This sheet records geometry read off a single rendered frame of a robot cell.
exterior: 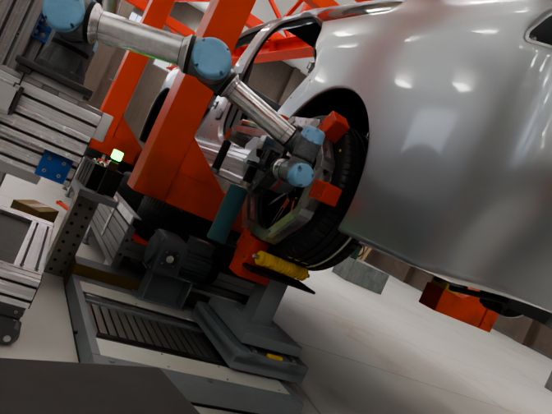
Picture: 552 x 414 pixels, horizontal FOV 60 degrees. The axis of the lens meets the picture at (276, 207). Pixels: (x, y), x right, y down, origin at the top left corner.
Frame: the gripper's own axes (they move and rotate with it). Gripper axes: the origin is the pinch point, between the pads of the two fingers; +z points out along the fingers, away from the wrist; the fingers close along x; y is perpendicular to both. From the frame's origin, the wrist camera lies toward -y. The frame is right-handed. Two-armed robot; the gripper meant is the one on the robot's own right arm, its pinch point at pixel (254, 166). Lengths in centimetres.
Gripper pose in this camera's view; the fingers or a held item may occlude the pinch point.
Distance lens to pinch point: 179.5
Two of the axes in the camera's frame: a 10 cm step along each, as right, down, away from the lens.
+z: -4.5, -2.1, 8.7
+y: 4.2, -9.1, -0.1
